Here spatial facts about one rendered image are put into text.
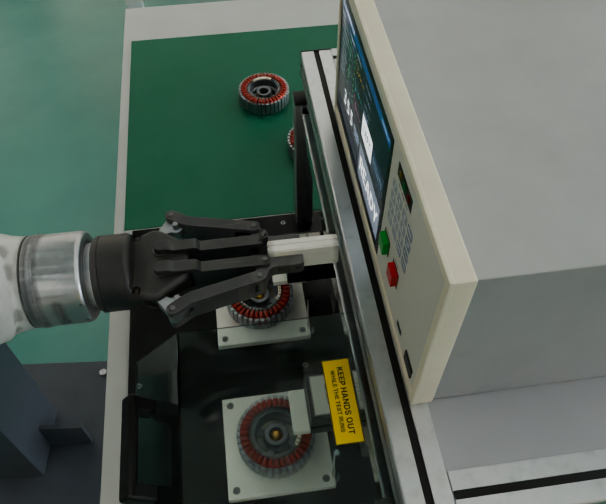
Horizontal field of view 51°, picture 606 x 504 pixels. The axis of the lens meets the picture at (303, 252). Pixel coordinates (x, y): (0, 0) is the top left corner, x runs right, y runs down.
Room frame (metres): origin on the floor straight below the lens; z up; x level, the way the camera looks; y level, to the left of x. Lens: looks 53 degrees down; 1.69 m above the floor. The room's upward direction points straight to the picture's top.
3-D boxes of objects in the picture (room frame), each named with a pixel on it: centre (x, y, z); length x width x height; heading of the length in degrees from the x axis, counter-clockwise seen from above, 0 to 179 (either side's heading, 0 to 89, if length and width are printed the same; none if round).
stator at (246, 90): (1.15, 0.09, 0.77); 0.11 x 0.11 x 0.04
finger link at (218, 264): (0.36, 0.09, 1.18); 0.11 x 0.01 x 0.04; 97
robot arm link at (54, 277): (0.35, 0.23, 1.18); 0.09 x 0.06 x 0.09; 8
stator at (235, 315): (0.58, 0.07, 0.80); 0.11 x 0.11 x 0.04
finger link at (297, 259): (0.36, 0.02, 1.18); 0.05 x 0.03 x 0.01; 98
